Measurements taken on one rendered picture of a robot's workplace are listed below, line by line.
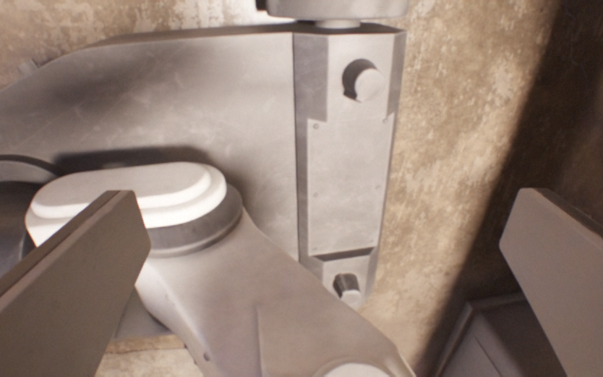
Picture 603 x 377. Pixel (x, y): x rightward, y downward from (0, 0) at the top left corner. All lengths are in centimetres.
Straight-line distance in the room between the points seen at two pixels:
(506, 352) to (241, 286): 100
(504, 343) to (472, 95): 76
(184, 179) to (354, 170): 25
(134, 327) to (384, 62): 45
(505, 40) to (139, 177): 71
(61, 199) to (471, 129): 76
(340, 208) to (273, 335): 33
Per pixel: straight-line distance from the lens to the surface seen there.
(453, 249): 103
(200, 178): 37
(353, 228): 57
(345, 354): 22
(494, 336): 123
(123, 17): 63
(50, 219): 39
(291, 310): 27
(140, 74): 46
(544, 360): 125
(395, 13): 47
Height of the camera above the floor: 61
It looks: 57 degrees down
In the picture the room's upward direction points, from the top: 161 degrees clockwise
